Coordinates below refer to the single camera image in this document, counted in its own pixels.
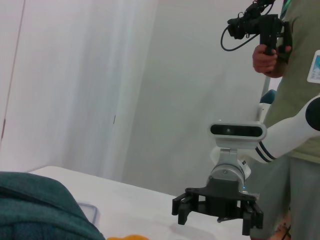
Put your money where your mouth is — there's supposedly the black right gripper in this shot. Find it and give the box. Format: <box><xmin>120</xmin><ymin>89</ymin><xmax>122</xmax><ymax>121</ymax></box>
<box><xmin>171</xmin><ymin>176</ymin><xmax>265</xmax><ymax>236</ymax></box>

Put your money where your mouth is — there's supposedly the yellow banana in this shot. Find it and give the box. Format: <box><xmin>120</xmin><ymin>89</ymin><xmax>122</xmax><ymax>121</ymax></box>
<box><xmin>107</xmin><ymin>233</ymin><xmax>149</xmax><ymax>240</ymax></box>

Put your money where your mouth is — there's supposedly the clear food container blue rim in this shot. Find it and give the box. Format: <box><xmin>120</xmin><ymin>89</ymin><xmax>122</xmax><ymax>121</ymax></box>
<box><xmin>76</xmin><ymin>200</ymin><xmax>100</xmax><ymax>226</ymax></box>

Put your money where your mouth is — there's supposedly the teal insulated lunch bag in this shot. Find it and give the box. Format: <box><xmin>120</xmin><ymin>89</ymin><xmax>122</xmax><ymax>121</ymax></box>
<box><xmin>0</xmin><ymin>171</ymin><xmax>106</xmax><ymax>240</ymax></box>

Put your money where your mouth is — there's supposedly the black video camera rig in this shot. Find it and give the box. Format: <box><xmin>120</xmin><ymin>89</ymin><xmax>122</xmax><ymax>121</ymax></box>
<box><xmin>226</xmin><ymin>0</ymin><xmax>293</xmax><ymax>74</ymax></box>

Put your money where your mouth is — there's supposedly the person's hand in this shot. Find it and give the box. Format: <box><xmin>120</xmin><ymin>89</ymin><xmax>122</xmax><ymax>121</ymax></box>
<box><xmin>252</xmin><ymin>44</ymin><xmax>279</xmax><ymax>75</ymax></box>

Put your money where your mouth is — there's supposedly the person in olive shirt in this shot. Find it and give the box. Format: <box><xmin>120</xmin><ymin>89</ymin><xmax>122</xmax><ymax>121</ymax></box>
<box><xmin>249</xmin><ymin>0</ymin><xmax>320</xmax><ymax>240</ymax></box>

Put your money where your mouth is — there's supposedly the white name badge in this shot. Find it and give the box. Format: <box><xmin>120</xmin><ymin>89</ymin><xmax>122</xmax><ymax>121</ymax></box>
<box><xmin>306</xmin><ymin>49</ymin><xmax>320</xmax><ymax>83</ymax></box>

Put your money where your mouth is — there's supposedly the black camera rig cable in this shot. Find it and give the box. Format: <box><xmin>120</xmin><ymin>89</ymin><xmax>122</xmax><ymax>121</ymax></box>
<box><xmin>220</xmin><ymin>24</ymin><xmax>261</xmax><ymax>52</ymax></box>

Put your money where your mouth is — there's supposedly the green lanyard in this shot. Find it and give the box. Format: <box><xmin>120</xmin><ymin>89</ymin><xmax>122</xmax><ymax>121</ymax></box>
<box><xmin>281</xmin><ymin>0</ymin><xmax>293</xmax><ymax>20</ymax></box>

